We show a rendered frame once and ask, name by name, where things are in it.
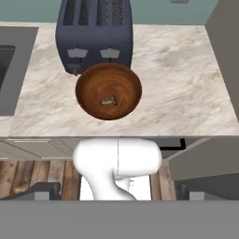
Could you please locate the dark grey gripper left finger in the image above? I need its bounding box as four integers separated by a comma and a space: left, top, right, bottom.
0, 181, 62, 202

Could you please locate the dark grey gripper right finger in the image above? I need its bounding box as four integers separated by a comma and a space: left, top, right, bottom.
177, 182, 239, 202

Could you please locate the small tan mushroom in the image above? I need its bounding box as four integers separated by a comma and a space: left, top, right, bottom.
99, 96, 120, 107

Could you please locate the brown wooden bowl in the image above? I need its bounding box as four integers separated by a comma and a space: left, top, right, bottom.
75, 63, 144, 121

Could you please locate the grey cupboard door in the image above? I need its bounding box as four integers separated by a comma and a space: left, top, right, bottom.
155, 137, 210, 161

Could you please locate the pale grey drawer front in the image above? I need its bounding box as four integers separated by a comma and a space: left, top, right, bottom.
0, 137, 78, 161

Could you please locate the white rounded thing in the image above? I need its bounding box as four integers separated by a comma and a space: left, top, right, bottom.
72, 137, 163, 202

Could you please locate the grey sink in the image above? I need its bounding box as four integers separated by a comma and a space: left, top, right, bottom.
0, 25, 40, 117

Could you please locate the dark blue four-slot toaster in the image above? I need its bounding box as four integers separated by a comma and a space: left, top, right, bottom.
55, 0, 134, 76

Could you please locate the black cupboard handle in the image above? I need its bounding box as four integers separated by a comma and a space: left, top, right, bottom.
158, 138, 187, 151

